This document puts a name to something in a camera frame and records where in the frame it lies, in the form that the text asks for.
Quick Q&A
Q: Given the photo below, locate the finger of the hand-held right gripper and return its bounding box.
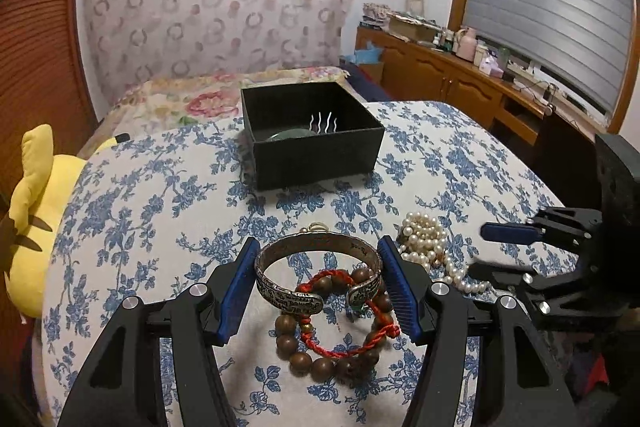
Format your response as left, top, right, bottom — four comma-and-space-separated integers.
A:
480, 207, 603, 253
467, 257, 585, 309

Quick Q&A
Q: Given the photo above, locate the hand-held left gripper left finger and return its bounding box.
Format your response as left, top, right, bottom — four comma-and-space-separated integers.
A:
57, 236, 261, 427

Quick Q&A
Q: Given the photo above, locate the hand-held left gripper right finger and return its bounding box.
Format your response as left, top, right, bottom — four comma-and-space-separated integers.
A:
376, 234, 583, 427

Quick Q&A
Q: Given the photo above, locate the engraved silver bangle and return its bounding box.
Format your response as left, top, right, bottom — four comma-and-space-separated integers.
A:
254, 232, 385, 319

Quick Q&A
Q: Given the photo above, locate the white pearl necklace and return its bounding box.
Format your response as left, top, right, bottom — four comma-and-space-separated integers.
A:
397, 212, 493, 294

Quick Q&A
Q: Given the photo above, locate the red braided cord bracelet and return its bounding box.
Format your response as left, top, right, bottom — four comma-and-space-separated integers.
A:
295, 271, 401, 360

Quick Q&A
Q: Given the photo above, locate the brown wooden bead bracelet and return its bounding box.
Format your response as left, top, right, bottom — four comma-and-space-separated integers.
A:
274, 268, 396, 383

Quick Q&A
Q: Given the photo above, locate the black jewelry box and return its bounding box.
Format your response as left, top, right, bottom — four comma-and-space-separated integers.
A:
241, 82, 386, 192

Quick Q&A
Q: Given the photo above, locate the blue floral tablecloth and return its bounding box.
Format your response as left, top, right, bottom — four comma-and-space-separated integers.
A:
31, 99, 583, 427

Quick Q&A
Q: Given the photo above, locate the green jade bangle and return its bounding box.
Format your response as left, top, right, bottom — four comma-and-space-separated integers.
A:
267, 128, 318, 142

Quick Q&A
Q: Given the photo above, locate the pink tissue box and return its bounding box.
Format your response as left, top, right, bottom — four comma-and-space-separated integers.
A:
479, 52, 503, 76

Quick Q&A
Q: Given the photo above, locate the wooden sideboard cabinet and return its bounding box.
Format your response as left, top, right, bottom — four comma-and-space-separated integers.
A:
356, 26, 556, 145

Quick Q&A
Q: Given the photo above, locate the silver wavy hairpin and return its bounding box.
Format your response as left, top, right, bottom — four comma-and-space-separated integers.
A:
307, 112, 341, 135

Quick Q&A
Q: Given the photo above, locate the pink thermos jug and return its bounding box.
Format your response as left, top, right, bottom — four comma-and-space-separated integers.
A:
456, 27, 478, 61

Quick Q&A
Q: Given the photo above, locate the pink floral bed blanket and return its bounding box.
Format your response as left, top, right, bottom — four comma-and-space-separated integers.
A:
102, 66, 351, 128

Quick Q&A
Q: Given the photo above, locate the dark navy bedding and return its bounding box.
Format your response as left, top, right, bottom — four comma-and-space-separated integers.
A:
340, 62, 396, 102

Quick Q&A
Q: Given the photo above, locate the yellow plush toy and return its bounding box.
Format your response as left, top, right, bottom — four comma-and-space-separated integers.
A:
0, 124, 131, 318

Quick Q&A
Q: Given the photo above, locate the box with blue paper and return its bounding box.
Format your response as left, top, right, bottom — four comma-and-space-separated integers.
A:
341, 42, 386, 80

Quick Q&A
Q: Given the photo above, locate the flat cardboard box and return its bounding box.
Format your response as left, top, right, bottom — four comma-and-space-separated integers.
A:
387, 12, 446, 45

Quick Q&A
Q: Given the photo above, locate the stack of folded cloths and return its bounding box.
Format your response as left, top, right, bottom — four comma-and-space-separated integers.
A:
360, 3, 396, 30

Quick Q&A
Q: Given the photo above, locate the brown slatted wooden wardrobe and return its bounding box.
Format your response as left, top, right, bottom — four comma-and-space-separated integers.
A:
0, 0, 98, 188

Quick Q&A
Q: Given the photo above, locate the ring-patterned sheer curtain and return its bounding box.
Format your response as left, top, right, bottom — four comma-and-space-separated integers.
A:
80, 0, 361, 105

